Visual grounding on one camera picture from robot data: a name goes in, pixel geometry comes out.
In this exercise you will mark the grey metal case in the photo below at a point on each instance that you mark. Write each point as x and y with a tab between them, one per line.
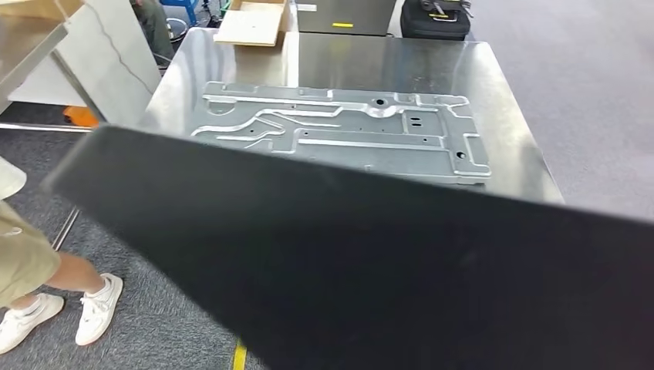
347	13

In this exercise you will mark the black bag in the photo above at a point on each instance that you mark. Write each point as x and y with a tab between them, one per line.
434	28

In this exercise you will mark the orange object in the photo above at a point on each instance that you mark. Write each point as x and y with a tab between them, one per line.
81	117

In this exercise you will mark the steel table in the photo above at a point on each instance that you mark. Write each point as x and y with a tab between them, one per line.
25	51

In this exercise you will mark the stamped grey metal panel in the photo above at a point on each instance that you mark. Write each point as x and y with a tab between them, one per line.
357	130

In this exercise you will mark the black plastic plate frame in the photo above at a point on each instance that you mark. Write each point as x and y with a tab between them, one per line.
357	281

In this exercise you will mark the person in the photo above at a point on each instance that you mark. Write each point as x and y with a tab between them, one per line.
25	255
153	30

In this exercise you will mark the cardboard box with white insert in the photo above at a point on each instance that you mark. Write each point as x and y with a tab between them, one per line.
250	25

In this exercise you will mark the steel workbench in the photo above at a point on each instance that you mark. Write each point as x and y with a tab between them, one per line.
383	61

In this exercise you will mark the blue metal frame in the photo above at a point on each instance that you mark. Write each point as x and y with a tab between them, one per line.
191	13

